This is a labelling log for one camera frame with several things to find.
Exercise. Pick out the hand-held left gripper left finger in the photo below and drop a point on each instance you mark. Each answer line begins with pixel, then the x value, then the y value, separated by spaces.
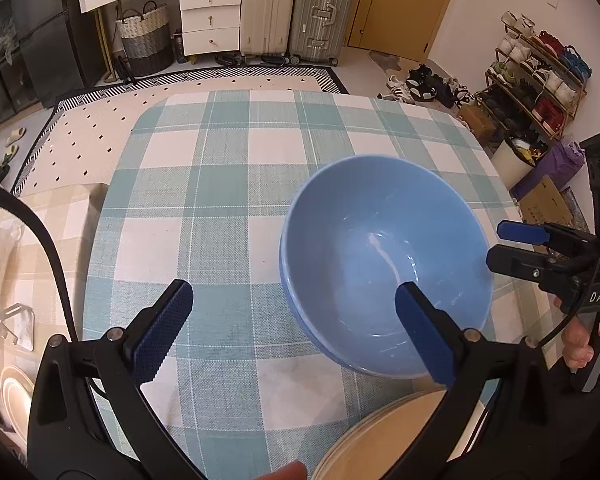
pixel 162 332

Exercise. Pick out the person's right hand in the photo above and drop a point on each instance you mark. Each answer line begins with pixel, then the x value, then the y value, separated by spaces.
pixel 575 345

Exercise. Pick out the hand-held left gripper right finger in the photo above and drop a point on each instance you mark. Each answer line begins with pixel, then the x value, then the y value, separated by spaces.
pixel 425 332

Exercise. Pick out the small brown cardboard box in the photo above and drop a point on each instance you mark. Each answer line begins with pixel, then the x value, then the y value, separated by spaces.
pixel 477 122

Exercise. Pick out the dark glass display cabinet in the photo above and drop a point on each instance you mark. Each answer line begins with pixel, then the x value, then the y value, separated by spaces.
pixel 2 60

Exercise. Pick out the black white patterned rug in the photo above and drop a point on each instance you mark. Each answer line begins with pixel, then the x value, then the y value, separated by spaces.
pixel 105 120

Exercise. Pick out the collection of colourful sneakers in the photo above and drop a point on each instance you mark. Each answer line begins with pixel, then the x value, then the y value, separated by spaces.
pixel 540 75

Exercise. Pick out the white trash bin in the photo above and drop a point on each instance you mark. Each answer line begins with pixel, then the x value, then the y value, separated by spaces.
pixel 510 165

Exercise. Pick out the patterned foil bag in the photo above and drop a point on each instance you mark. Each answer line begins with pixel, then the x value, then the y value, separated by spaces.
pixel 577 210

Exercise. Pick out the scattered black white shoes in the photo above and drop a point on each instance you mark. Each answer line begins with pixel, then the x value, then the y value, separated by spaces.
pixel 425 85

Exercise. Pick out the tan wooden door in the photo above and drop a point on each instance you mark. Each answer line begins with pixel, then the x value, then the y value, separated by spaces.
pixel 405 5

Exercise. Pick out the beige slipper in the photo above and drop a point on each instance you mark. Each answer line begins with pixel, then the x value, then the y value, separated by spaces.
pixel 7 157
pixel 16 136

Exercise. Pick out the woven laundry basket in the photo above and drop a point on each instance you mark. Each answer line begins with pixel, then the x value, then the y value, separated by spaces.
pixel 145 40

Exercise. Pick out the wooden shoe rack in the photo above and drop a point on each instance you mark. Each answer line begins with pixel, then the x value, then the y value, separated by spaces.
pixel 570 110

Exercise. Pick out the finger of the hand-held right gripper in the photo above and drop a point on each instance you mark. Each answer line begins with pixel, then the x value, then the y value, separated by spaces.
pixel 520 231
pixel 515 259

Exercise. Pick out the beige plaid cloth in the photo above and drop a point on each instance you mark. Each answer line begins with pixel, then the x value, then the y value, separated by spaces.
pixel 70 215

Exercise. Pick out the purple bag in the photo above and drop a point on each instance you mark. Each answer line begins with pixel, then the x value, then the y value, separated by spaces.
pixel 560 170

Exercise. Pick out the dark bottle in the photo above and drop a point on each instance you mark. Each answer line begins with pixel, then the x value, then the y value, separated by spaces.
pixel 180 47

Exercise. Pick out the white suitcase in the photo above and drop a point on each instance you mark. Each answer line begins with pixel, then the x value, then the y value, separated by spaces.
pixel 270 5

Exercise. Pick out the cream plate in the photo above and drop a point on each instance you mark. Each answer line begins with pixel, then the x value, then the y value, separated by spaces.
pixel 380 440
pixel 318 470
pixel 17 395

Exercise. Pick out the silver suitcase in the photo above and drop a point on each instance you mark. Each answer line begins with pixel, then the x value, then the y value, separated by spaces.
pixel 322 10

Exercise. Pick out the large printed cardboard box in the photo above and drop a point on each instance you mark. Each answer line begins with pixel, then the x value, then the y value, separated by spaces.
pixel 545 205

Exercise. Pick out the person's left hand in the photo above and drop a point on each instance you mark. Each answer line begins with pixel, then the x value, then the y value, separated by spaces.
pixel 280 472

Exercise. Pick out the black refrigerator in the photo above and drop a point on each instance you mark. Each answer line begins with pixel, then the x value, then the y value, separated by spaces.
pixel 55 50

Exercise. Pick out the white dressing table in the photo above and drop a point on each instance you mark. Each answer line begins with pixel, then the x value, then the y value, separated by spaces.
pixel 210 15

